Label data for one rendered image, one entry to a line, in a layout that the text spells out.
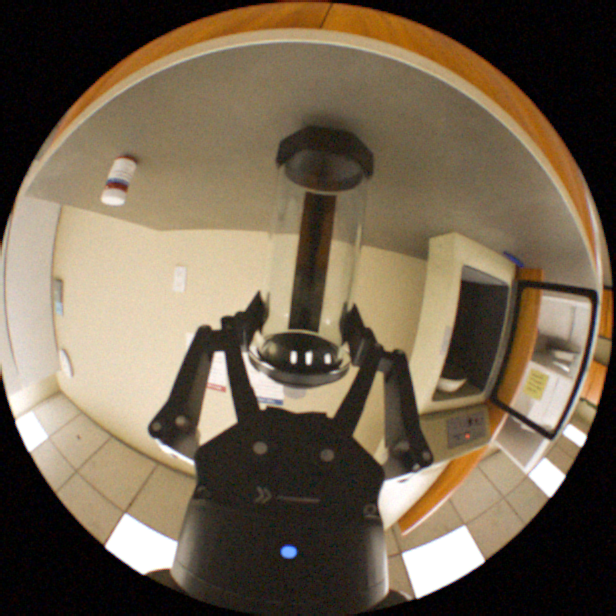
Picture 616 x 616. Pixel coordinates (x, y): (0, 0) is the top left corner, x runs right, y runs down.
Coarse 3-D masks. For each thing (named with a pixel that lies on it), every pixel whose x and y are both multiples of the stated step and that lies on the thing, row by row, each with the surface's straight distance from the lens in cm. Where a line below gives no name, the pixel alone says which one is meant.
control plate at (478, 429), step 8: (464, 416) 68; (472, 416) 71; (480, 416) 75; (448, 424) 63; (456, 424) 65; (472, 424) 71; (480, 424) 74; (448, 432) 62; (456, 432) 65; (464, 432) 68; (472, 432) 71; (480, 432) 74; (448, 440) 62; (456, 440) 65; (464, 440) 68; (472, 440) 71; (448, 448) 62
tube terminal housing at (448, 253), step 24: (432, 240) 59; (456, 240) 52; (432, 264) 57; (456, 264) 51; (480, 264) 59; (504, 264) 70; (432, 288) 55; (456, 288) 51; (432, 312) 54; (432, 336) 53; (432, 360) 52; (432, 384) 54; (432, 408) 60; (456, 408) 68
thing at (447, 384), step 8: (448, 368) 77; (456, 368) 76; (440, 376) 77; (448, 376) 76; (456, 376) 75; (464, 376) 71; (440, 384) 63; (448, 384) 63; (456, 384) 64; (440, 392) 65; (448, 392) 66
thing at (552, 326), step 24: (528, 288) 72; (528, 312) 71; (552, 312) 69; (576, 312) 69; (528, 336) 71; (552, 336) 69; (576, 336) 68; (528, 360) 71; (552, 360) 69; (504, 384) 74; (528, 384) 72; (552, 384) 70; (528, 408) 73; (552, 408) 71
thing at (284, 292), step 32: (288, 160) 19; (320, 160) 18; (352, 160) 19; (288, 192) 17; (320, 192) 16; (352, 192) 17; (288, 224) 16; (320, 224) 15; (352, 224) 17; (288, 256) 15; (320, 256) 15; (352, 256) 17; (288, 288) 15; (320, 288) 15; (352, 288) 17; (288, 320) 16; (320, 320) 15; (256, 352) 19; (288, 352) 16; (320, 352) 16; (320, 384) 17
